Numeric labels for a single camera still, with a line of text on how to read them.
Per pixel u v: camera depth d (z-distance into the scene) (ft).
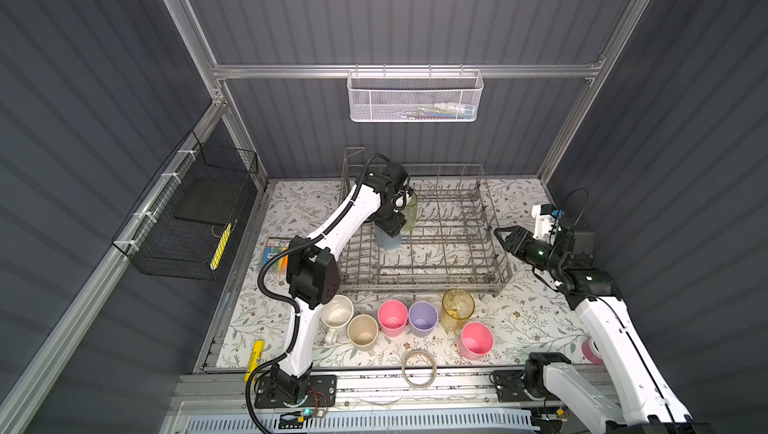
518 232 2.20
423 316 2.75
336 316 2.78
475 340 2.65
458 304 2.48
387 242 3.17
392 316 2.77
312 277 1.78
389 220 2.60
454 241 3.35
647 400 1.30
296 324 1.90
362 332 2.70
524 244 2.15
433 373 2.53
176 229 2.36
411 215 2.71
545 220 2.23
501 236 2.39
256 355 2.57
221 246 2.27
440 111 3.04
